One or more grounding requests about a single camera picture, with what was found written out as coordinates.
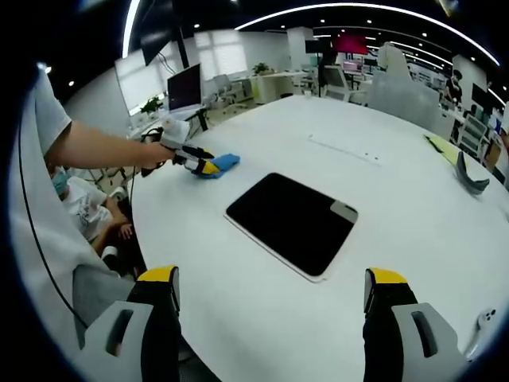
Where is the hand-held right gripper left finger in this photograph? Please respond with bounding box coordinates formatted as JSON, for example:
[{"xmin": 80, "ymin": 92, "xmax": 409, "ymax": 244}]
[{"xmin": 80, "ymin": 265, "xmax": 183, "ymax": 382}]

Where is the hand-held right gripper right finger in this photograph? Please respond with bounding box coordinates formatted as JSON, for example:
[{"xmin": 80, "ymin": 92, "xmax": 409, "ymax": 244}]
[{"xmin": 361, "ymin": 267, "xmax": 467, "ymax": 382}]

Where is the blue cleaning cloth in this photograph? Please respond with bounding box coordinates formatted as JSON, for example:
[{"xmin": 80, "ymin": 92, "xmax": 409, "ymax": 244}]
[{"xmin": 190, "ymin": 152, "xmax": 242, "ymax": 181}]

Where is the black tablet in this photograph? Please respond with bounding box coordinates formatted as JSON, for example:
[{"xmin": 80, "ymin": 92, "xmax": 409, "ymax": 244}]
[{"xmin": 224, "ymin": 171, "xmax": 359, "ymax": 284}]

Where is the computer monitor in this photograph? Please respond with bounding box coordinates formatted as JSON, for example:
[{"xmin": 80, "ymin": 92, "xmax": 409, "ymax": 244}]
[{"xmin": 166, "ymin": 62, "xmax": 204, "ymax": 117}]

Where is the white cabinet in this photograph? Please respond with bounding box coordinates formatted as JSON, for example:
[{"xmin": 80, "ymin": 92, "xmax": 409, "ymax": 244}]
[{"xmin": 250, "ymin": 72, "xmax": 296, "ymax": 105}]

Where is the white game controller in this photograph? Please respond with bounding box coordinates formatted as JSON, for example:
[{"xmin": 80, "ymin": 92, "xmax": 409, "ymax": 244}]
[{"xmin": 462, "ymin": 307, "xmax": 499, "ymax": 360}]

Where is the person's white shirt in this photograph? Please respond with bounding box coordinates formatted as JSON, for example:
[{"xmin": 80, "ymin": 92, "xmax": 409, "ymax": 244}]
[{"xmin": 7, "ymin": 70, "xmax": 134, "ymax": 353}]

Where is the red screen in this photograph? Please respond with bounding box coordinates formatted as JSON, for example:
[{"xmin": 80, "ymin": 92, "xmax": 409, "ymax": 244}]
[{"xmin": 332, "ymin": 34, "xmax": 370, "ymax": 56}]

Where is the yellow paper sheet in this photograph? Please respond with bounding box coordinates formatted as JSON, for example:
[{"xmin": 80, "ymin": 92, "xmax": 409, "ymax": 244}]
[{"xmin": 422, "ymin": 134, "xmax": 463, "ymax": 165}]

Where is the grey fabric chair back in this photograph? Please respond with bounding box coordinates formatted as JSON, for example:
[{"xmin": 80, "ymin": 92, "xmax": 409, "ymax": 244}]
[{"xmin": 367, "ymin": 72, "xmax": 443, "ymax": 133}]

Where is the white mesh office chair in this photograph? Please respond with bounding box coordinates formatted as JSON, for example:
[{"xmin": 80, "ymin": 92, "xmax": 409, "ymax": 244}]
[{"xmin": 458, "ymin": 114, "xmax": 491, "ymax": 155}]

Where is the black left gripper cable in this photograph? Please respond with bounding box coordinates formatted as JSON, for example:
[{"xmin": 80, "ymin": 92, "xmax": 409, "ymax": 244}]
[{"xmin": 126, "ymin": 166, "xmax": 139, "ymax": 202}]

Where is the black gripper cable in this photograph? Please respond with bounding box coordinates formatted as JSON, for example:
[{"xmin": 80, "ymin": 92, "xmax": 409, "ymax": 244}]
[
  {"xmin": 17, "ymin": 119, "xmax": 89, "ymax": 329},
  {"xmin": 126, "ymin": 166, "xmax": 139, "ymax": 202}
]

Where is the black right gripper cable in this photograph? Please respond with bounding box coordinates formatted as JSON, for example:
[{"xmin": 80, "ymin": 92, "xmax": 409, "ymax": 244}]
[{"xmin": 17, "ymin": 119, "xmax": 89, "ymax": 329}]

